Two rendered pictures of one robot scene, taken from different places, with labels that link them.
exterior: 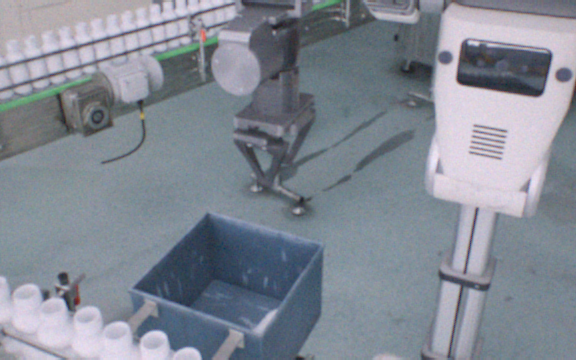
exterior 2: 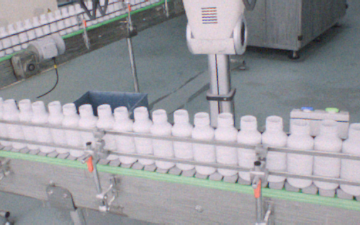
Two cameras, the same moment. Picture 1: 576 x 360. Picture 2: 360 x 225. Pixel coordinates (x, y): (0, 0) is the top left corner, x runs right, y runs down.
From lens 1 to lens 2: 0.56 m
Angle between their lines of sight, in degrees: 8
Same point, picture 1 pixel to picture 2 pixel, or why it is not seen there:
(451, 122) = (191, 9)
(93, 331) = (27, 108)
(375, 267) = not seen: hidden behind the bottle
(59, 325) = (12, 110)
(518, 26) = not seen: outside the picture
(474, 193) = (210, 45)
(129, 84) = (46, 48)
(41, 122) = (2, 74)
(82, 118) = (23, 68)
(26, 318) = not seen: outside the picture
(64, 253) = not seen: hidden behind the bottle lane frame
